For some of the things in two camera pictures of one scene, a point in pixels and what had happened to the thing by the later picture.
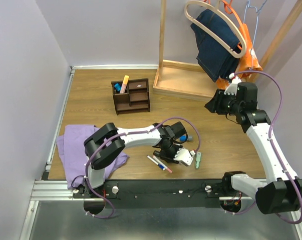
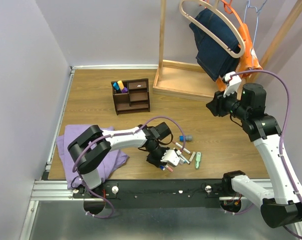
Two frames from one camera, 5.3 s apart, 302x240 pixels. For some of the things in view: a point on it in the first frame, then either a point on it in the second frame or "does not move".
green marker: (198, 159) does not move
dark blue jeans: (217, 61) does not move
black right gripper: (215, 104) does not move
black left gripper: (170, 159) to (157, 162)
